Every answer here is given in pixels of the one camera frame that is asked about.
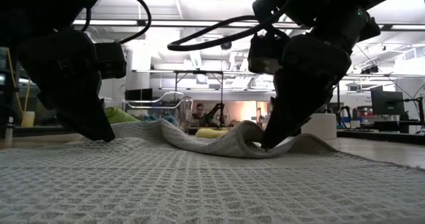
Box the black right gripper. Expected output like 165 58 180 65
260 34 353 150

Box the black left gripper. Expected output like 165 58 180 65
16 30 116 143

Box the green microfiber towel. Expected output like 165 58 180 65
105 106 140 124

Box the yellow microfiber towel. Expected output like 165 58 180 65
195 127 230 139

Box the grey waffle microfiber towel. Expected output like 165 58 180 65
0 119 425 224

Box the green plant in white pot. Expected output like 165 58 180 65
300 113 338 140

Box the dark computer monitor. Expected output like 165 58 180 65
125 88 153 102

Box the pale yellow bucket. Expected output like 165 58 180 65
21 110 36 128

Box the black computer monitor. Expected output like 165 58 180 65
371 85 406 117

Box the clear plastic bin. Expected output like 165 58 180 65
102 90 193 132

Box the person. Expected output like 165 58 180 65
191 103 209 122

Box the long ceiling light bar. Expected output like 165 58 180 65
71 19 253 28

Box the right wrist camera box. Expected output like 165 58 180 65
248 34 290 75

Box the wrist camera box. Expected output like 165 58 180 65
248 34 290 75
94 41 127 80

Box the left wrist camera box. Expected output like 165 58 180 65
94 41 127 80

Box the thin yellow cord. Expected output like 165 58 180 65
6 47 31 114

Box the black aluminium frame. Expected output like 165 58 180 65
0 126 425 146

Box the black workstation frame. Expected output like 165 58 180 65
173 70 225 127

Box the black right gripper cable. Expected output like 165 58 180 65
167 14 299 52

